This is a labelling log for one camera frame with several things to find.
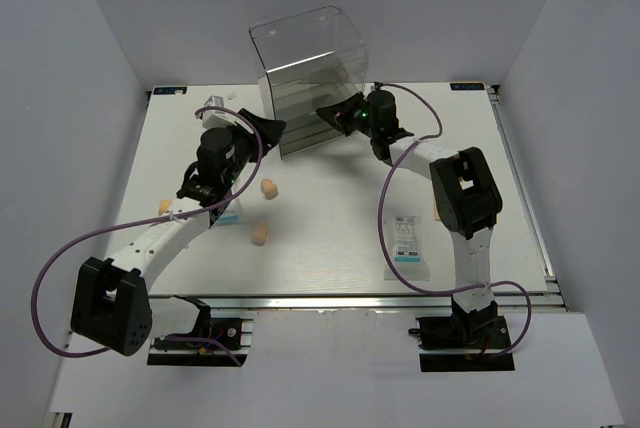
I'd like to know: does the clear acrylic drawer organizer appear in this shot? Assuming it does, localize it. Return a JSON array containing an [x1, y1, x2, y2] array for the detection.
[[249, 5, 369, 158]]

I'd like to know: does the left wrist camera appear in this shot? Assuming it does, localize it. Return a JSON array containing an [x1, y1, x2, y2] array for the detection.
[[201, 95, 234, 130]]

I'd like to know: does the right blue table label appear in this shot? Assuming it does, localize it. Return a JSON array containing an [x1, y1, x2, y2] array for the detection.
[[449, 82, 485, 91]]

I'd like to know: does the blue table label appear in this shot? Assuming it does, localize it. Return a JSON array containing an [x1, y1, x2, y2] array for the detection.
[[449, 82, 485, 91], [152, 86, 187, 96]]

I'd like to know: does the cotton pad packet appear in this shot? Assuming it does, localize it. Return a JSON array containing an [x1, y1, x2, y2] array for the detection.
[[383, 215, 431, 282], [210, 198, 244, 226]]

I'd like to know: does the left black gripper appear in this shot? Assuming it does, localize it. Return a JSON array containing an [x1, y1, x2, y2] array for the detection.
[[224, 109, 286, 186]]

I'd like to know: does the beige sponge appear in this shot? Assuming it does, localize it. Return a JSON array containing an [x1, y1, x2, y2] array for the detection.
[[251, 221, 269, 246], [157, 199, 172, 216], [260, 178, 279, 200]]

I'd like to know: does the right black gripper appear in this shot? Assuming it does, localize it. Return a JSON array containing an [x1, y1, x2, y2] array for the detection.
[[317, 92, 378, 140]]

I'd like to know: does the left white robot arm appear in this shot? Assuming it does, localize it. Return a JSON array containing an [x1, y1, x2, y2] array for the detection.
[[70, 107, 286, 356]]

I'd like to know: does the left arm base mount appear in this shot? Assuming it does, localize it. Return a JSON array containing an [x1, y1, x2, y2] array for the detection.
[[147, 297, 255, 367]]

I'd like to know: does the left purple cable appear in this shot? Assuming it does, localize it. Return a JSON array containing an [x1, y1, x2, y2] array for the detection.
[[30, 106, 266, 359]]

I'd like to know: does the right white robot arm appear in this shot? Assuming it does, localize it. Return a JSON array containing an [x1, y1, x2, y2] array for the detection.
[[316, 84, 503, 347]]

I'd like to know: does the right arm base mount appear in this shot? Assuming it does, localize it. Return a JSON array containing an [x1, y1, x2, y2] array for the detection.
[[407, 314, 515, 373]]

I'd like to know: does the left blue table label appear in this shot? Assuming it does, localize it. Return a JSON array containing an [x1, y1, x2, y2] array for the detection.
[[152, 86, 187, 96]]

